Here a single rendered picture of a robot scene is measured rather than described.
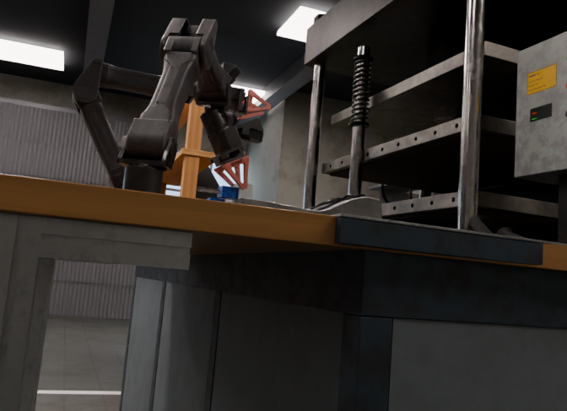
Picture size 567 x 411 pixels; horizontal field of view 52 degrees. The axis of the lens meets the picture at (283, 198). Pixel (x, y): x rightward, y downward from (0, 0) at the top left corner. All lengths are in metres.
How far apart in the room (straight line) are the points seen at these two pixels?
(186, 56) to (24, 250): 0.58
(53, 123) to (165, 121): 7.55
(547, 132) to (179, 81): 1.12
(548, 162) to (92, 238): 1.38
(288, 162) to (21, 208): 6.77
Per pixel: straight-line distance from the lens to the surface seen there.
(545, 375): 1.00
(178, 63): 1.15
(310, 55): 3.03
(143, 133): 1.01
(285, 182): 7.34
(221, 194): 1.41
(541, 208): 2.12
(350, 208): 1.47
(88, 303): 8.37
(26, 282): 0.71
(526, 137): 1.89
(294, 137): 7.48
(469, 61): 1.97
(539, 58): 1.93
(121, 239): 0.71
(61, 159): 8.46
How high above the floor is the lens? 0.71
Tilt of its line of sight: 8 degrees up
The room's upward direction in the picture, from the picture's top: 5 degrees clockwise
